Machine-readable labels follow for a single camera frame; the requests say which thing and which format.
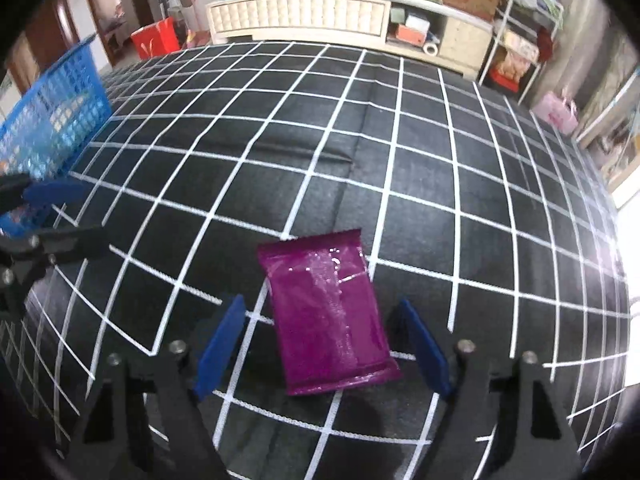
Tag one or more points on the purple snack packet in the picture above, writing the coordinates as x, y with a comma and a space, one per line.
325, 310

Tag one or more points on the black white-grid mat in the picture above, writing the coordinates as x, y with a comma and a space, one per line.
400, 170

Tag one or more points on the white and teal box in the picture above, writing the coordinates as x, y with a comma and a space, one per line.
417, 22

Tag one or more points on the cream tufted low cabinet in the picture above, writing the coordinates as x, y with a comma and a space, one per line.
300, 15

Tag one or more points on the blue plastic basket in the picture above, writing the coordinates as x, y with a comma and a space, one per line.
55, 115

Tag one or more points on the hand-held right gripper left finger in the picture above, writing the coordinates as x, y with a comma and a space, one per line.
220, 347

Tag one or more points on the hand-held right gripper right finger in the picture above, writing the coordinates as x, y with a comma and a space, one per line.
426, 352

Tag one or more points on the brown wooden door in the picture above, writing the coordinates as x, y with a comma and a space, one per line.
100, 5

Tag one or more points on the orange flat box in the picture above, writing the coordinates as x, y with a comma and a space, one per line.
410, 35

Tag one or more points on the white metal shelf rack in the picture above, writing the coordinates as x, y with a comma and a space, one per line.
520, 40

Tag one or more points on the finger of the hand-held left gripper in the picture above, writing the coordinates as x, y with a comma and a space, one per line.
55, 192
75, 242

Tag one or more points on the pink gift bag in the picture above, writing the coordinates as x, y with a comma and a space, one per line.
555, 112

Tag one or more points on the white tape roll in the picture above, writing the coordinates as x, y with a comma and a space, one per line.
431, 49

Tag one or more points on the red box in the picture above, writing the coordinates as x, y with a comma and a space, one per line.
155, 37

